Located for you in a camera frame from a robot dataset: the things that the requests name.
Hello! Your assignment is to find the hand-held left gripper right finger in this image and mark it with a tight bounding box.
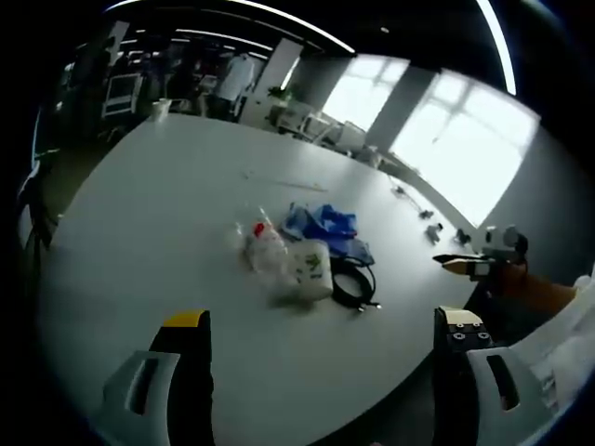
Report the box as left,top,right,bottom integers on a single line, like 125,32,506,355
431,305,557,446

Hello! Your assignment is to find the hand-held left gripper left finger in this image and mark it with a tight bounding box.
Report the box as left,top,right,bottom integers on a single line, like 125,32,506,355
99,308,215,446

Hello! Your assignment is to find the black cable item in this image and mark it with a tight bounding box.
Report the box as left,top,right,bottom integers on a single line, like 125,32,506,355
330,257,383,313

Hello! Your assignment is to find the blue cloth item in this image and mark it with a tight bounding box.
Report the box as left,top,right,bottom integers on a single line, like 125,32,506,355
280,202,376,266

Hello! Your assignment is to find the white tissue pack item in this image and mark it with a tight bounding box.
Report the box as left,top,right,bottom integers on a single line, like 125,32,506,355
283,239,335,302

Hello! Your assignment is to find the clear plastic bag item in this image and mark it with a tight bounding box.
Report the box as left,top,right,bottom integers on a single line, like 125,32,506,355
226,207,292,287

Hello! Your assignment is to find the white tabletop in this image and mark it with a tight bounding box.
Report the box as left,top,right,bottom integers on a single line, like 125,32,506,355
39,113,495,446

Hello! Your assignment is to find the large bright window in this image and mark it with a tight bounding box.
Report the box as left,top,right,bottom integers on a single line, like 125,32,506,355
389,69,543,229
321,54,411,134

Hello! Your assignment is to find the person's white clothing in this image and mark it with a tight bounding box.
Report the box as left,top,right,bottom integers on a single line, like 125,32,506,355
509,273,595,422

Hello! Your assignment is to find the long ceiling light strip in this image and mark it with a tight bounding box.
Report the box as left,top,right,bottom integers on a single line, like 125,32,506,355
476,0,519,96
231,0,358,56

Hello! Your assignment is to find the white paper cup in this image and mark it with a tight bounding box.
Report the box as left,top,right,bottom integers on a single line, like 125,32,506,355
151,97,172,123

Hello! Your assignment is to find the white framed cart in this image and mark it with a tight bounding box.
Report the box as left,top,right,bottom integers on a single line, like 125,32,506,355
100,72,144,118

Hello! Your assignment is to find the small grey object with cord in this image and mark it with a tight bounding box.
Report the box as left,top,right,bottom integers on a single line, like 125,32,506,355
391,183,425,208

